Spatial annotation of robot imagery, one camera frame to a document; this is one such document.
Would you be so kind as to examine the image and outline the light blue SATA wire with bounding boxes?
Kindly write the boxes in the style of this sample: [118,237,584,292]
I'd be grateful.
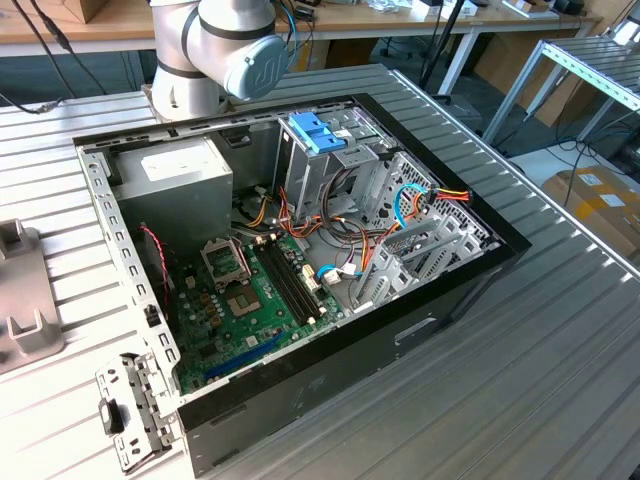
[317,182,434,287]

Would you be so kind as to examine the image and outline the red yellow power wire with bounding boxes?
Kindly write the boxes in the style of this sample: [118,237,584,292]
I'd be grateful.
[357,185,473,274]

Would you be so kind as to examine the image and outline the black RAM slot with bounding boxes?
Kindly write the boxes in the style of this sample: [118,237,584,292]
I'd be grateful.
[270,242,317,324]
[258,244,306,329]
[263,243,312,326]
[276,241,323,321]

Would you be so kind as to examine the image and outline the grey metal drive cage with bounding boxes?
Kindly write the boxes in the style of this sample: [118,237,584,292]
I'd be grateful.
[272,107,396,224]

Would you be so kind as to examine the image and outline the green motherboard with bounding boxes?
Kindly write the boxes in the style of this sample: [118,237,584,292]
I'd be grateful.
[174,232,349,396]

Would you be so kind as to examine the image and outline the CPU socket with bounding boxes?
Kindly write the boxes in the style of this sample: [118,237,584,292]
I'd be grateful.
[222,284,262,319]

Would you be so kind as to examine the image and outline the blue plastic drive latch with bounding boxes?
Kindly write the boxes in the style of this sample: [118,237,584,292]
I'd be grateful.
[288,112,347,156]

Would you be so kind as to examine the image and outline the metal socket cover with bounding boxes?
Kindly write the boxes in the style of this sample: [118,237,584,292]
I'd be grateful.
[199,237,252,291]

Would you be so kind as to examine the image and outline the blue expansion slot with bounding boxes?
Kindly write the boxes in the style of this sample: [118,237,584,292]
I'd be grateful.
[203,332,287,384]

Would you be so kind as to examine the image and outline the black open PC case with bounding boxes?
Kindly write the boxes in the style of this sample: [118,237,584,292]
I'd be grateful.
[72,92,532,479]

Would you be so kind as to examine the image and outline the grey power supply unit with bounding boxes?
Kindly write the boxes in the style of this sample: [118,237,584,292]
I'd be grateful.
[107,133,235,256]

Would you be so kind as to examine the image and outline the black case fan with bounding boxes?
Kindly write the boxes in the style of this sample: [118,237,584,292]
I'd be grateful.
[137,222,177,307]

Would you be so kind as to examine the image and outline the metal expansion card retainer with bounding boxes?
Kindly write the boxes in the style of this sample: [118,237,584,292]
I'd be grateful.
[94,352,184,476]

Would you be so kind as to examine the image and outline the brown cardboard panel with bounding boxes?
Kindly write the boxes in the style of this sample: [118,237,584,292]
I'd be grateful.
[472,34,601,129]

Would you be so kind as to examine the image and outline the large cardboard box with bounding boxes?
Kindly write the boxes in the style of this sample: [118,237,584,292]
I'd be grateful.
[542,167,640,261]

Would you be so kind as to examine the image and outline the grey parts rack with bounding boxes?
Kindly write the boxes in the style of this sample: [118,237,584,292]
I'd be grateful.
[0,218,66,376]

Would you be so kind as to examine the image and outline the small cardboard box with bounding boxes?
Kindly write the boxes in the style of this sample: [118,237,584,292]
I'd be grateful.
[49,0,109,25]

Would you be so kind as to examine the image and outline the orange red wire bundle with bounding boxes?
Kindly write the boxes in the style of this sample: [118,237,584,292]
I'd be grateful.
[276,185,325,242]

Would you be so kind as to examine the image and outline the black cable bundle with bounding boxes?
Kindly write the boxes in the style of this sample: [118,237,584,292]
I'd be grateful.
[321,166,369,241]

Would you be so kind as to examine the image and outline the yellow black power wires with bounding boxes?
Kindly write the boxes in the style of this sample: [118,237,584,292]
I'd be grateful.
[238,185,275,230]

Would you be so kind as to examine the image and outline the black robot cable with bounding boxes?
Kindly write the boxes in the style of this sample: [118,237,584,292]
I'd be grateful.
[0,0,111,116]

